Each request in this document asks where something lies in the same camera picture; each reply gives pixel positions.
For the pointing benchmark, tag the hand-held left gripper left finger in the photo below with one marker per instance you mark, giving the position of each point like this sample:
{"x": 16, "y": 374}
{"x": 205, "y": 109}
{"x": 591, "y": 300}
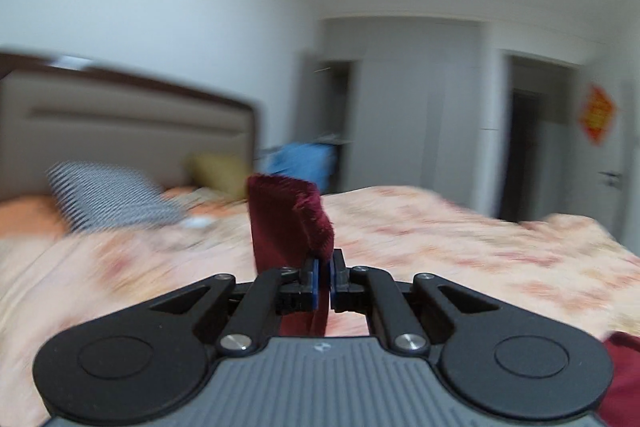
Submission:
{"x": 314, "y": 283}

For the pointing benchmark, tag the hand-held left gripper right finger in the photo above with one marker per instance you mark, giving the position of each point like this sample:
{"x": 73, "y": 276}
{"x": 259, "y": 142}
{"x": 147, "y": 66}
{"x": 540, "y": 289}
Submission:
{"x": 328, "y": 281}

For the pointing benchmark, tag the dark red garment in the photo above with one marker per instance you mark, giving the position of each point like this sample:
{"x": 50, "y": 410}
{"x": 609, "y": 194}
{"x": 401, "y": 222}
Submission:
{"x": 280, "y": 222}

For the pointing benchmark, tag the blue cloth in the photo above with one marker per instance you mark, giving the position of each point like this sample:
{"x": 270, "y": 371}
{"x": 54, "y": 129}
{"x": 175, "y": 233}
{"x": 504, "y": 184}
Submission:
{"x": 300, "y": 164}

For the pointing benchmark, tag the bed with floral sheet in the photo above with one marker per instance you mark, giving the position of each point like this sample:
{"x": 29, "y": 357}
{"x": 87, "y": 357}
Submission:
{"x": 450, "y": 252}

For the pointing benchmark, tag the yellow pillow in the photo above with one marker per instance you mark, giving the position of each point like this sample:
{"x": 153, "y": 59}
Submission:
{"x": 220, "y": 172}

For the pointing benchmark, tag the grey wardrobe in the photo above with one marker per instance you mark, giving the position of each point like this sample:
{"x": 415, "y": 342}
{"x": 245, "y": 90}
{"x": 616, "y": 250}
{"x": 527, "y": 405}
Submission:
{"x": 400, "y": 107}

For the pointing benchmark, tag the black white checkered pillow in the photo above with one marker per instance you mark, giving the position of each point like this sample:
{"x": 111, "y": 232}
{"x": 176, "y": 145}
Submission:
{"x": 110, "y": 197}

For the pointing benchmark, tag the brown padded bed headboard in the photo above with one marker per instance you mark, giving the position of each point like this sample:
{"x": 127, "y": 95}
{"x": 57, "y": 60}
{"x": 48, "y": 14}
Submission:
{"x": 125, "y": 122}

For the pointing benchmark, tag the white door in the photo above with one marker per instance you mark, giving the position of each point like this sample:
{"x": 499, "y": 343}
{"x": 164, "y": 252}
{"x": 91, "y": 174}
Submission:
{"x": 625, "y": 207}

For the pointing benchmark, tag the red door decoration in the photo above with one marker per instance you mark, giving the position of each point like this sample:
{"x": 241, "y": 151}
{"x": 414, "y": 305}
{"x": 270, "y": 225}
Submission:
{"x": 597, "y": 114}

